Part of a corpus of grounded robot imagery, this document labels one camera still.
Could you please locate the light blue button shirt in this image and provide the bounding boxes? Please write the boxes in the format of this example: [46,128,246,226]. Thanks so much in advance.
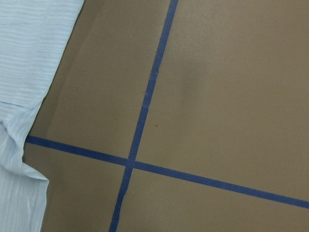
[0,0,83,232]

